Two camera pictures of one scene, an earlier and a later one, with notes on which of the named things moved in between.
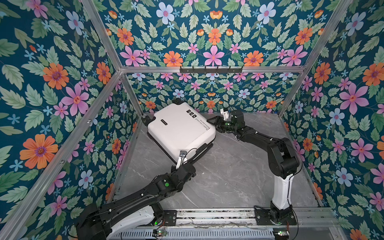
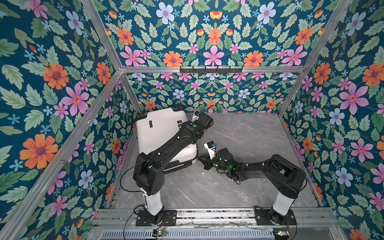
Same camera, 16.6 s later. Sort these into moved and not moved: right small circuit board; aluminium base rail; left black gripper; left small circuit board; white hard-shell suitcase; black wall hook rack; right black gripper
Moved: white hard-shell suitcase; right black gripper; left black gripper
Not moved: black wall hook rack; aluminium base rail; right small circuit board; left small circuit board
